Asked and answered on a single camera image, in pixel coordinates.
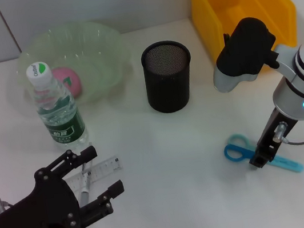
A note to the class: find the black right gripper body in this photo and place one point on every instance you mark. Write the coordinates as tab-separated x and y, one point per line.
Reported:
275	132

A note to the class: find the silver ballpoint pen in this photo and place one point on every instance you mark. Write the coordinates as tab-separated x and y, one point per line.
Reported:
85	192

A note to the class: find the yellow plastic storage bin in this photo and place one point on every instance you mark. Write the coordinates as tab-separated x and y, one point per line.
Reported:
210	9

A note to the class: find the clear green-label water bottle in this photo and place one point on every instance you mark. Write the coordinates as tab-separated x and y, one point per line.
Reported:
60	117

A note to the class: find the clear plastic ruler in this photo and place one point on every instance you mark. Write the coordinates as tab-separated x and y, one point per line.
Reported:
105	167

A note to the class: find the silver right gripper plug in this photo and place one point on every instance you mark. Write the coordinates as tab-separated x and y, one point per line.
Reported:
278	132

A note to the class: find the green plastic wrapper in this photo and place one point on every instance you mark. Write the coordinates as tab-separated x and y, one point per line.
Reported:
226	38

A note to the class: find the black mesh pen holder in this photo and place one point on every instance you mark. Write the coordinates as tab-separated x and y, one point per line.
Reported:
168	88

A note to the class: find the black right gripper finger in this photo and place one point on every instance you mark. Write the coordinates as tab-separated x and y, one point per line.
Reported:
258	160

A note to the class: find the translucent green plastic bowl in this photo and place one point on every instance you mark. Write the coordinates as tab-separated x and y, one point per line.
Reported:
95	47

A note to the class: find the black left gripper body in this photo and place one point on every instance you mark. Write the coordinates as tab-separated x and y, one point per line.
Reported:
36	217

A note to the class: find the blue plastic scissors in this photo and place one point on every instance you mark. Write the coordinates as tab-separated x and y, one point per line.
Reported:
234	153

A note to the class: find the pink toy peach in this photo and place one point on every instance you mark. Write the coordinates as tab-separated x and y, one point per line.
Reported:
73	83

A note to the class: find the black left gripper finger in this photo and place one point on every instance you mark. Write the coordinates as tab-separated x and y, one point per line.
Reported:
86	154
115	188

